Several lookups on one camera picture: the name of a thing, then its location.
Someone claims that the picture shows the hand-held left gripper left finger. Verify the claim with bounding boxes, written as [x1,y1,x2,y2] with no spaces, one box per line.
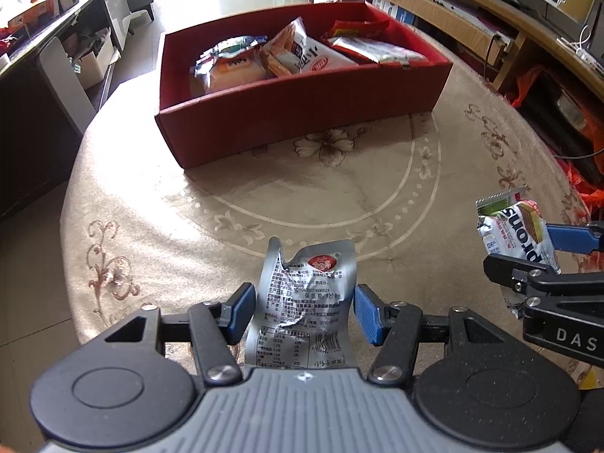
[103,282,256,386]

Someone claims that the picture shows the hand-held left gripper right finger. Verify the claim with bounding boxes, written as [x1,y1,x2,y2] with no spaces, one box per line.
[353,284,509,386]

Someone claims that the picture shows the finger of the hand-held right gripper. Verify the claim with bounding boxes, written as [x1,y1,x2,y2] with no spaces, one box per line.
[546,220,604,254]
[483,253,604,310]

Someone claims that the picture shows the white wafer packet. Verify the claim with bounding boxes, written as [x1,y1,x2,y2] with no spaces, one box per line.
[476,186,562,315]

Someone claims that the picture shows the silver snack packet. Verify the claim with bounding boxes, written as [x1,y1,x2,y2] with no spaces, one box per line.
[243,237,360,370]

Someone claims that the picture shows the red cardboard box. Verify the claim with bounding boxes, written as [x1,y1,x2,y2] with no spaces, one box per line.
[155,0,454,169]

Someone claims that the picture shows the bun packet with blue print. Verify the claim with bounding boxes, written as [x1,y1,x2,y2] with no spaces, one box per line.
[190,35,269,96]

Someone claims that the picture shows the grey snack packet red edges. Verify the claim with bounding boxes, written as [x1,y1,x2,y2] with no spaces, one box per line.
[329,37,428,65]

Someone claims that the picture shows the bread packet with red label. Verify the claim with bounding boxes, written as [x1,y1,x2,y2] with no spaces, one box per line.
[261,16,359,79]

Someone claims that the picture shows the orange plastic bag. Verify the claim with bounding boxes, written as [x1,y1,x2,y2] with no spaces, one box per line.
[508,65,604,203]

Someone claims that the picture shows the wooden television cabinet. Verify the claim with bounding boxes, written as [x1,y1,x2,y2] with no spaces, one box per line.
[278,0,604,92]

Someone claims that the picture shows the blue and white box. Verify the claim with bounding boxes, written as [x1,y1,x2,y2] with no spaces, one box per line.
[372,0,417,25]

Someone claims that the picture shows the white drawer panel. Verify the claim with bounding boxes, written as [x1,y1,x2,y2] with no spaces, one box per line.
[38,35,98,136]

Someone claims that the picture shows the white cardboard box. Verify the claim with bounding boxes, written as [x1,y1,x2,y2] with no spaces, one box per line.
[71,28,122,89]

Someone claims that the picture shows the dark long coffee table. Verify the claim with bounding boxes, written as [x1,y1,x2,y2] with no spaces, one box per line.
[0,0,157,220]

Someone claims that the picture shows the orange cardboard box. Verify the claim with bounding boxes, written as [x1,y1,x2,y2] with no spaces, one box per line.
[8,0,79,28]

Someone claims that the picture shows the white charger cable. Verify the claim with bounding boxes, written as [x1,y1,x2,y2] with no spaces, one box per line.
[556,23,604,65]

